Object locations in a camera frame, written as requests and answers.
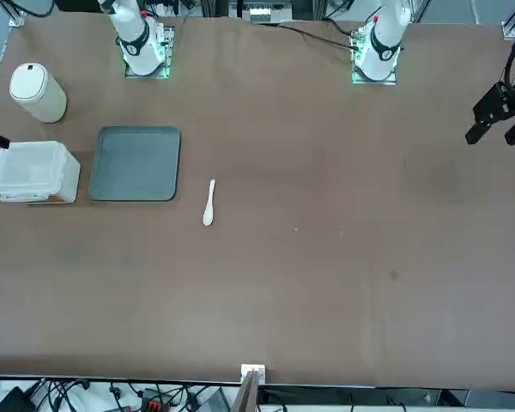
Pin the translucent plastic container lid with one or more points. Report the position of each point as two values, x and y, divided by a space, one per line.
26 165

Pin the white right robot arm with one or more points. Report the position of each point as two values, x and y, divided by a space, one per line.
137 51

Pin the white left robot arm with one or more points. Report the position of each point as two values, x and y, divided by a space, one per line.
384 47

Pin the translucent white plastic container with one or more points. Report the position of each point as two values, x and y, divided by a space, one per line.
70 180

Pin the cream cylindrical bin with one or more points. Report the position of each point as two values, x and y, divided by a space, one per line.
38 98

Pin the dark green square tray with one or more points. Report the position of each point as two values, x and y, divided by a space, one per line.
133 165

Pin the white plastic spoon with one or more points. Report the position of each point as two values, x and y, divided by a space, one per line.
208 216

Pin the red and black plug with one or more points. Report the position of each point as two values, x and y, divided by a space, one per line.
151 399

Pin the grey adapter box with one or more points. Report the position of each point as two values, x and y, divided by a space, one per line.
214 401

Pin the black metal frame bar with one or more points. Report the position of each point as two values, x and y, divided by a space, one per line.
360 392

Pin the white table edge bracket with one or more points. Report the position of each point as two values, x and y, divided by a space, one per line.
246 368

